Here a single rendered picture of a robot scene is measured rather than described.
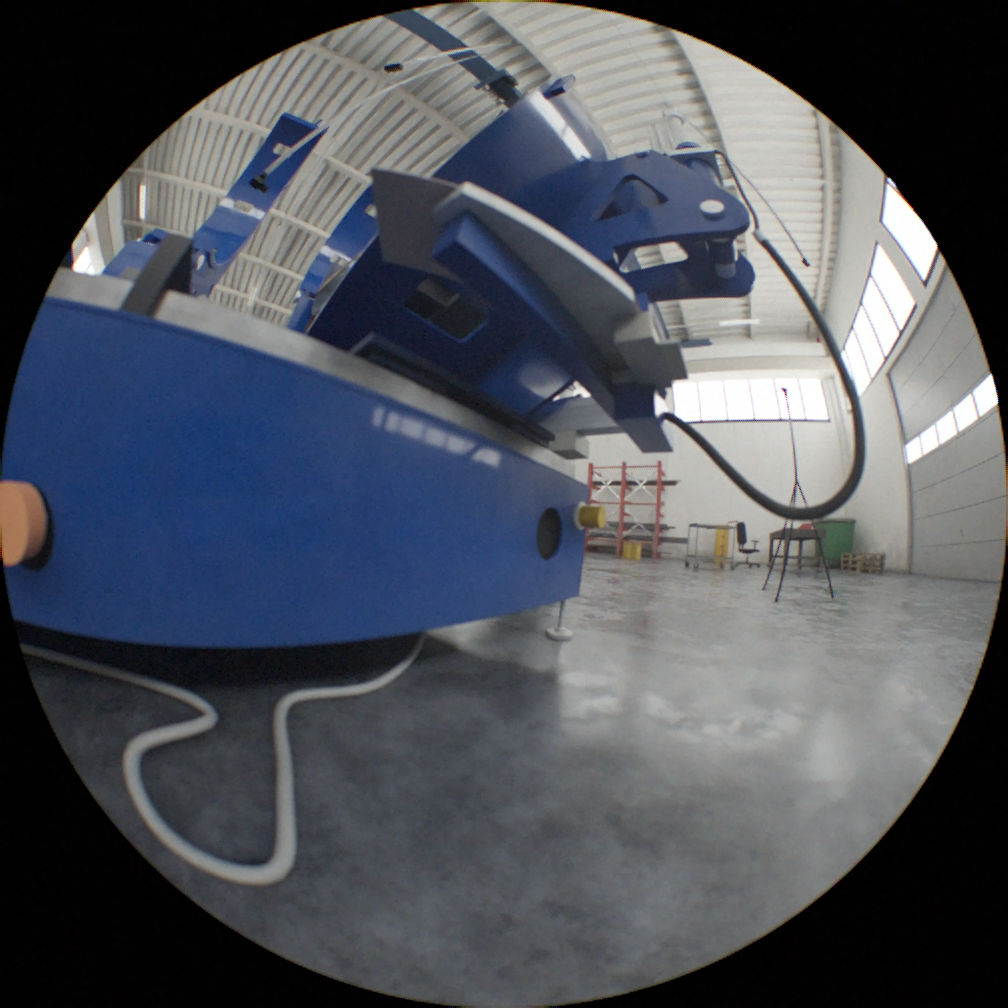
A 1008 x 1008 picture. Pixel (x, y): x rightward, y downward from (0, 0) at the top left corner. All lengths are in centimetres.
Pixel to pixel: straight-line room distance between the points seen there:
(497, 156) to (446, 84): 716
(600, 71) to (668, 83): 126
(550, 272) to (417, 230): 25
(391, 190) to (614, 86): 761
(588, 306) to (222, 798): 98
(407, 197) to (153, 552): 61
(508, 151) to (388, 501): 105
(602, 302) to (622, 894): 89
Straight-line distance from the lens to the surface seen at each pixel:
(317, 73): 910
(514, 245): 58
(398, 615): 55
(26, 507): 46
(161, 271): 57
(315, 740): 57
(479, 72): 712
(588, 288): 64
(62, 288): 66
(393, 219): 63
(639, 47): 808
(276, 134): 562
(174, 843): 44
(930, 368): 811
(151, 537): 45
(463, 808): 47
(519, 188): 115
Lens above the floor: 36
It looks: 5 degrees up
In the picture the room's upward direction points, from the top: 6 degrees clockwise
